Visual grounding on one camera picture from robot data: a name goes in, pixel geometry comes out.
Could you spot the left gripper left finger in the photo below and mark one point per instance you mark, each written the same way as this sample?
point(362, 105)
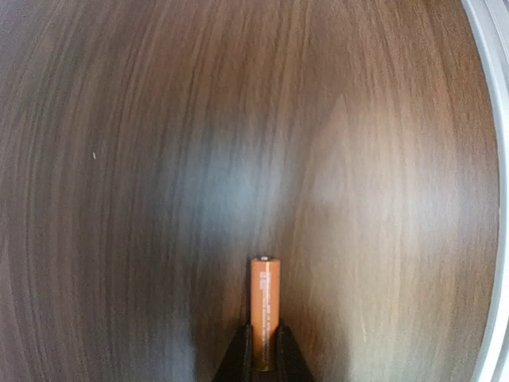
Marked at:
point(236, 365)

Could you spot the orange AAA battery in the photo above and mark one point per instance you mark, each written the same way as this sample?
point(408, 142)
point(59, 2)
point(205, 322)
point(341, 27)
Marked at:
point(265, 311)

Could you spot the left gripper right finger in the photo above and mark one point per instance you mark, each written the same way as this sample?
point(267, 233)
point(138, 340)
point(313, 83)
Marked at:
point(291, 364)

